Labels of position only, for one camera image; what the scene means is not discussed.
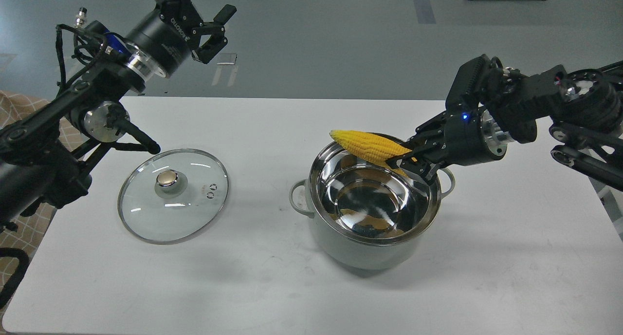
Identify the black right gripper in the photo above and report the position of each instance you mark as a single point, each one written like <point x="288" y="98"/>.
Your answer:
<point x="450" y="139"/>

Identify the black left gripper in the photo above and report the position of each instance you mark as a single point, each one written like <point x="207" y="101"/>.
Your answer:
<point x="174" y="29"/>

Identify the yellow corn cob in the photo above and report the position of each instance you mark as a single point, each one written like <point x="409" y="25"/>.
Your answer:
<point x="370" y="147"/>

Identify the glass pot lid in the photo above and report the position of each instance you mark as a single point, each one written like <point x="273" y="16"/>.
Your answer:
<point x="173" y="196"/>

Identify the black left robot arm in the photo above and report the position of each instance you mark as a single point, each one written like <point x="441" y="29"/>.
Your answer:
<point x="47" y="157"/>

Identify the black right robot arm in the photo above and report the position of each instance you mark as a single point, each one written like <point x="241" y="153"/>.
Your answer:
<point x="489" y="106"/>

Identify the grey steel cooking pot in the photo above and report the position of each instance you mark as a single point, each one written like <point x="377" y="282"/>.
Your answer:
<point x="363" y="215"/>

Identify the beige checkered cloth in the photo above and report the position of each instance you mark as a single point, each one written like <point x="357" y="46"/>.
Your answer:
<point x="18" y="247"/>

